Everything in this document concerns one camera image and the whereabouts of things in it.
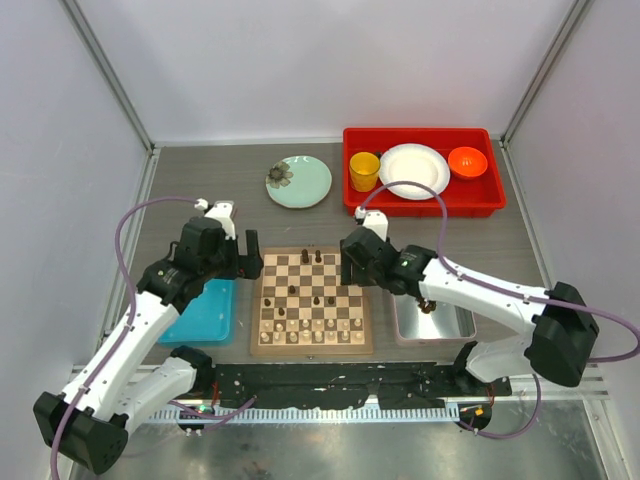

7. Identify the silver metal tray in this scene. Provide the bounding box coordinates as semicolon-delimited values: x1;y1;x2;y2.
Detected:
391;295;476;347

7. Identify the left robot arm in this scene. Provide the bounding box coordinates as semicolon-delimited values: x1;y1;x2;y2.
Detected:
33;216;263;475

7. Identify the purple cable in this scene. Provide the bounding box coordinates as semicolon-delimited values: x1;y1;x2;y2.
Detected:
358;180;640;441
47;195;257;480

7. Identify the white paper plate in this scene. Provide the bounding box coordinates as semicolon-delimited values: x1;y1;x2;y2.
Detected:
379;143;451;200

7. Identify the pile of dark chess pieces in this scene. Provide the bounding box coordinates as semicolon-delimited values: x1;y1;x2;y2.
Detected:
417;298;437;315

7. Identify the orange plastic bowl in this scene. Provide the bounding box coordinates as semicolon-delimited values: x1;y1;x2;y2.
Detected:
447;146;488;180

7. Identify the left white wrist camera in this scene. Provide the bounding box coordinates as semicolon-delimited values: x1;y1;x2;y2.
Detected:
194;198;237;240

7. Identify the yellow plastic cup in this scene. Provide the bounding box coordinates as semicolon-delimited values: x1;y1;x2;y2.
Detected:
349;152;380;192

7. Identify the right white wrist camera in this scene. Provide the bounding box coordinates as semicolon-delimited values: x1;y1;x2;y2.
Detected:
354;206;389;241

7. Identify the mint green flower plate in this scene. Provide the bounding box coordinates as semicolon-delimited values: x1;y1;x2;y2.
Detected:
265;155;332;209

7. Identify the wooden chess board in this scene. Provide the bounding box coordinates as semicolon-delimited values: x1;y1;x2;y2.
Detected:
250;246;374;357

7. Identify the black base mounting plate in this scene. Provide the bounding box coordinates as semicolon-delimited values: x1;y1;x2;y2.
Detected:
178;362;512;410

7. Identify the aluminium frame rail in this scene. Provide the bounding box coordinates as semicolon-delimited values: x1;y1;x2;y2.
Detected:
62;359;611;406

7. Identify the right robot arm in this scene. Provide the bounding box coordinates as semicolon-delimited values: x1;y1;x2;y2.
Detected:
341;226;599;395

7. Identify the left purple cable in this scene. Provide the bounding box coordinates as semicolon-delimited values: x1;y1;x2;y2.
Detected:
47;195;257;480

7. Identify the blue plastic tray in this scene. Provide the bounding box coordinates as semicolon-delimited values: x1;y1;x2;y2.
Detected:
157;279;236;347

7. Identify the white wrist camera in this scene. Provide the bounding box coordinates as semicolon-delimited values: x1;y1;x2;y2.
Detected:
354;206;389;241
194;198;237;240

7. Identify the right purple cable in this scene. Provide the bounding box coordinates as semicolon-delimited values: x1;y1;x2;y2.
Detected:
358;180;640;441

